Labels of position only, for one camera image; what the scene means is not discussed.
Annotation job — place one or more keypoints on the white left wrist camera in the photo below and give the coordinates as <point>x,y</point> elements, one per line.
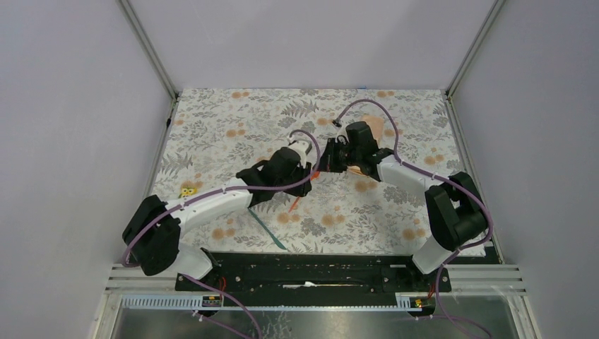
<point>302,148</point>

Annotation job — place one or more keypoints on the aluminium frame post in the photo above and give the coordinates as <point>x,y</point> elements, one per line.
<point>474,47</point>
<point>147,47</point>

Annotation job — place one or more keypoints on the teal plastic knife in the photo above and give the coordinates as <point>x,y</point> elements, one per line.
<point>275,240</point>

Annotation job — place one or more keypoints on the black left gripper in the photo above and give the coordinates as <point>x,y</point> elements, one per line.
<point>300,190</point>

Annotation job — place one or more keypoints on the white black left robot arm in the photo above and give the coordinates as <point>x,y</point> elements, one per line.
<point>153,235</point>

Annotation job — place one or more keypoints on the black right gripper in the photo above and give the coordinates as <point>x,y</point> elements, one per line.
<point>329,163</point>

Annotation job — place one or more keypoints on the floral patterned tablecloth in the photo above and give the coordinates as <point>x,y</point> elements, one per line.
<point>216,133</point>

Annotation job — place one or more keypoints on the right aluminium frame post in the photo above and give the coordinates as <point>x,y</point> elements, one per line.
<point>474,47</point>

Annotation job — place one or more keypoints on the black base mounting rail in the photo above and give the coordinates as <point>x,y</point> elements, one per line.
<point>319,280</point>

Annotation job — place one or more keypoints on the left aluminium frame post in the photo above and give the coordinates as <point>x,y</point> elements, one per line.
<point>147,47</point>

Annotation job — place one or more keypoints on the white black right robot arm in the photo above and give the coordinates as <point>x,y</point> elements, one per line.
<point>455,212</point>

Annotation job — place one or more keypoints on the orange plastic fork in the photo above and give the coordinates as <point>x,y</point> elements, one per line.
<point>305,190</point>

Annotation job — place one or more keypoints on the orange cloth napkin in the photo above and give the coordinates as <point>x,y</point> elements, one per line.
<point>376,124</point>

